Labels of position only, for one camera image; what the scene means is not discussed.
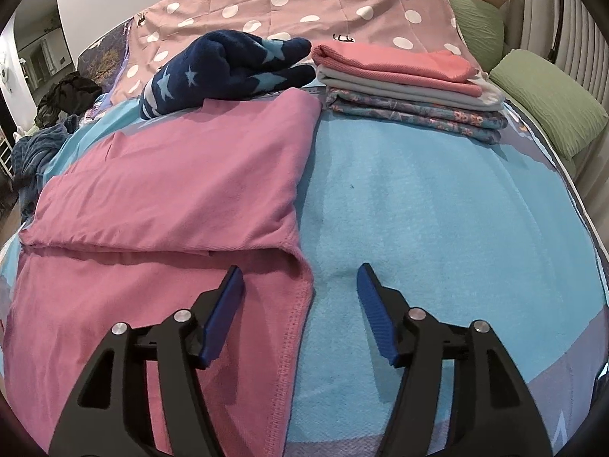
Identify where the blue fuzzy blanket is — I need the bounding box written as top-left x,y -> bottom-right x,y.
12,114 -> 79,201

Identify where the floral folded cloth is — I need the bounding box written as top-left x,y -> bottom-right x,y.
326,104 -> 502,145
327,89 -> 507,130

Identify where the coral pink folded cloth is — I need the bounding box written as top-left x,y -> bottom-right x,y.
311,40 -> 483,97

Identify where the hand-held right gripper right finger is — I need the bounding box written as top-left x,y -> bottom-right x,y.
357,262 -> 555,457

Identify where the purple tree print mattress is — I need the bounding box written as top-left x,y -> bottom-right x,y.
76,33 -> 131,105

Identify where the green textured pillow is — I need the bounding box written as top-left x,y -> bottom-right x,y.
445,0 -> 505,72
489,49 -> 609,160

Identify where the dark clothes pile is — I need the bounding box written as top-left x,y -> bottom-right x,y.
35,71 -> 103,125

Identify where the pink shirt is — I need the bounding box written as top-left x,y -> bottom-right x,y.
2,89 -> 323,457

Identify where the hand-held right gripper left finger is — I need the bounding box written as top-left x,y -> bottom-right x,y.
48,265 -> 246,457

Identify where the white cube shelf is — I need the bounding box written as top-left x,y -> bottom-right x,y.
0,128 -> 13,179

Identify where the light blue printed blanket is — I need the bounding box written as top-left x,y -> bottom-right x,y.
0,81 -> 609,457

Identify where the padded beige headboard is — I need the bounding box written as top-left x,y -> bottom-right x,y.
504,0 -> 609,105

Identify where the pink polka dot sheet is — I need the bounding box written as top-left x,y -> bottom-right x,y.
112,0 -> 488,105

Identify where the navy star print garment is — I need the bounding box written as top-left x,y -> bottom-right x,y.
139,31 -> 317,120

